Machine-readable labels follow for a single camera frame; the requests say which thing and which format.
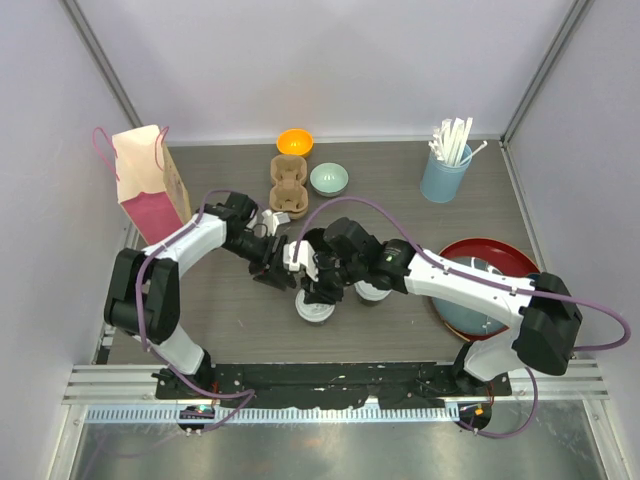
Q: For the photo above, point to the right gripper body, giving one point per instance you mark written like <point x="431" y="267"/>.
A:
<point x="332" y="278"/>

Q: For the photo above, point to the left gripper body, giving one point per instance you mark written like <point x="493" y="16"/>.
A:
<point x="261" y="259"/>

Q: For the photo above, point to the white cup lid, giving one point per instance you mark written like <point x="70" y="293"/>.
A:
<point x="368" y="291"/>
<point x="312" y="311"/>

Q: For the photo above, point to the pink paper gift bag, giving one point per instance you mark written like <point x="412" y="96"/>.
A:
<point x="149" y="187"/>

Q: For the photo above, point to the black paper coffee cup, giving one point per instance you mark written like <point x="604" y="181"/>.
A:
<point x="316" y="323"/>

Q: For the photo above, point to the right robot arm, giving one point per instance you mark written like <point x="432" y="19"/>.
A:
<point x="541" y="322"/>

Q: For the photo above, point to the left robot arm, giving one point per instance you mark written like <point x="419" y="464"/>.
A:
<point x="143" y="299"/>

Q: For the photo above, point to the cardboard cup carrier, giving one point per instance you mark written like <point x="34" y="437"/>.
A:
<point x="288" y="193"/>

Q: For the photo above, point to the light green bowl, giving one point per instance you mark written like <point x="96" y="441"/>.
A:
<point x="329" y="179"/>

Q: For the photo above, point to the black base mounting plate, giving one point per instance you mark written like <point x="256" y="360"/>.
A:
<point x="330" y="386"/>

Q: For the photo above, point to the orange bowl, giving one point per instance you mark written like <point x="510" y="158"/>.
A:
<point x="295" y="141"/>

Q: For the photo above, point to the blue plate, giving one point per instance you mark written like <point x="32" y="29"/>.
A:
<point x="467" y="322"/>

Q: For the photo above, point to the blue straw holder cup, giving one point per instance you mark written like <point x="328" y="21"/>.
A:
<point x="440" y="182"/>

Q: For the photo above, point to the red round tray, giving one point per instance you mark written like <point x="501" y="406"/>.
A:
<point x="509" y="260"/>

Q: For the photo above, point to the white wrapped straws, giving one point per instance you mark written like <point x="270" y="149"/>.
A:
<point x="449" y="141"/>

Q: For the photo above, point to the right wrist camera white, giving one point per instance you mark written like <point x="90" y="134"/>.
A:
<point x="300" y="257"/>

